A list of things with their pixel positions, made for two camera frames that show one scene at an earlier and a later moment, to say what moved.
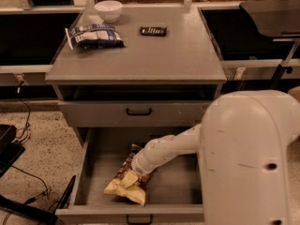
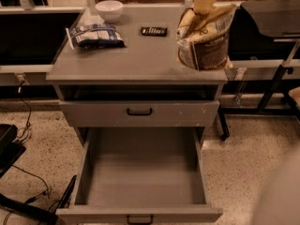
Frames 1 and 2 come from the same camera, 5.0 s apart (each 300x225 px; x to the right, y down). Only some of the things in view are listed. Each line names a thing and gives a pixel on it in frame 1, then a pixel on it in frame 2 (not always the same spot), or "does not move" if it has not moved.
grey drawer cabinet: [135, 67] does not move
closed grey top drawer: [132, 113] does not move
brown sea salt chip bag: [136, 192] to [202, 40]
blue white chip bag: [94, 37] does not move
